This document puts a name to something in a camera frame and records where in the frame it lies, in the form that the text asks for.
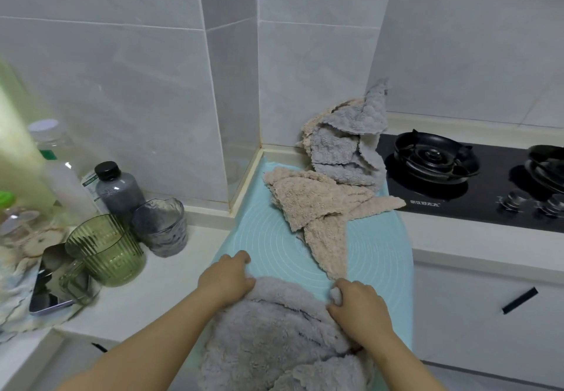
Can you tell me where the white cabinet drawer front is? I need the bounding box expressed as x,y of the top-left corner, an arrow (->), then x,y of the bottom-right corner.
409,262 -> 564,391

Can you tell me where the large grey fluffy cloth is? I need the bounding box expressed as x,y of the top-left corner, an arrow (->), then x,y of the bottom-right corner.
196,275 -> 376,391

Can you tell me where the crumpled grey fluffy cloth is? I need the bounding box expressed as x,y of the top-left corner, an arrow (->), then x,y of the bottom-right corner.
310,80 -> 389,192

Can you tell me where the person's left forearm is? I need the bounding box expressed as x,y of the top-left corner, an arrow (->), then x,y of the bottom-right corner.
56,291 -> 230,391

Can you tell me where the dark bottle with black cap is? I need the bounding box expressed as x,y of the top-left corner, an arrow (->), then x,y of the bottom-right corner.
93,161 -> 146,228

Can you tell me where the tall pale green bottle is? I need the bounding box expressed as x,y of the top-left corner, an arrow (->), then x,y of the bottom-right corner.
0,59 -> 59,228

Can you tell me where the black stove burner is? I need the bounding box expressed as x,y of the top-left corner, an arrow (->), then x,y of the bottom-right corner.
526,144 -> 564,194
393,129 -> 481,185

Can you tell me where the silver stove knob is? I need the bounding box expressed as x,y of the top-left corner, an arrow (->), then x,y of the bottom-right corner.
534,194 -> 564,219
497,191 -> 530,212

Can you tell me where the grey wavy glass cup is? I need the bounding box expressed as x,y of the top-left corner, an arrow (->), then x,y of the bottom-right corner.
131,197 -> 189,259

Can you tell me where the green ribbed glass mug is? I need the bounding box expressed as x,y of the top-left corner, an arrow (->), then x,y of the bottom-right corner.
59,213 -> 146,306

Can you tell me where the person's right hand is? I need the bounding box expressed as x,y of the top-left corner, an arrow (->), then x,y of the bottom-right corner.
326,278 -> 395,352

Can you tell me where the smartphone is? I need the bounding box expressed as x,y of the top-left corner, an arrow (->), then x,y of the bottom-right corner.
28,244 -> 84,317

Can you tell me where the clear bottle with white cap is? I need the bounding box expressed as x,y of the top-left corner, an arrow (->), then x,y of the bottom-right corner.
27,118 -> 100,229

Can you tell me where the person's right forearm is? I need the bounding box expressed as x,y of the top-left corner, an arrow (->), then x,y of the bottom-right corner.
359,327 -> 447,391

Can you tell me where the clear jar with green lid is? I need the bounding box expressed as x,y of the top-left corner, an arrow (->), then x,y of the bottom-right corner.
0,190 -> 42,248

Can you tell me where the black glass gas stove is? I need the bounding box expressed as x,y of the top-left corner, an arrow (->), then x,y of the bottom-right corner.
376,132 -> 564,234

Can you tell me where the crumpled beige fluffy cloth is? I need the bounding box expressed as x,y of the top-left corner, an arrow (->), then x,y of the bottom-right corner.
301,98 -> 367,154

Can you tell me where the person's left hand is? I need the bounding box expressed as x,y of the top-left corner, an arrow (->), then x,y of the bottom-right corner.
198,251 -> 257,310

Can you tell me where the patterned cloth with scalloped edge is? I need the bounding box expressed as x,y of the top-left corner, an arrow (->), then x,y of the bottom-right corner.
0,227 -> 86,344

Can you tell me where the light blue silicone mat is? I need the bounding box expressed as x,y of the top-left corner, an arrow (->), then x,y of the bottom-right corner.
189,157 -> 415,391

